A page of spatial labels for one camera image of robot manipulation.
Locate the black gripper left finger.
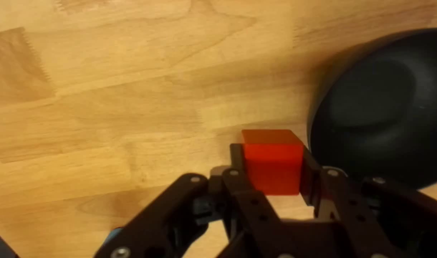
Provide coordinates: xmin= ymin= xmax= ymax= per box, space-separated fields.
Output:
xmin=93 ymin=141 xmax=282 ymax=258

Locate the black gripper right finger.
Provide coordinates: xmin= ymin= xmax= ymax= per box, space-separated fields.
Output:
xmin=299 ymin=147 xmax=437 ymax=258

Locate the orange block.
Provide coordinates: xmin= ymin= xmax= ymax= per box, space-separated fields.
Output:
xmin=239 ymin=127 xmax=307 ymax=196

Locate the black bowl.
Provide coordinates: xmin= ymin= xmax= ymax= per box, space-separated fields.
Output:
xmin=307 ymin=27 xmax=437 ymax=190

